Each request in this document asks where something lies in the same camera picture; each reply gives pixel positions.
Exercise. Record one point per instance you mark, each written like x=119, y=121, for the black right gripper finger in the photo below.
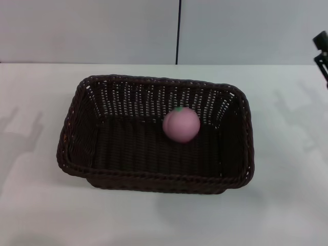
x=323, y=62
x=321, y=39

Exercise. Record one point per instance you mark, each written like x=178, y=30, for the pink toy peach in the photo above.
x=182, y=126

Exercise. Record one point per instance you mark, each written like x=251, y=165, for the dark brown woven basket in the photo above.
x=128, y=153

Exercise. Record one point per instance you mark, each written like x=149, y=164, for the black vertical wall strip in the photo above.
x=178, y=30

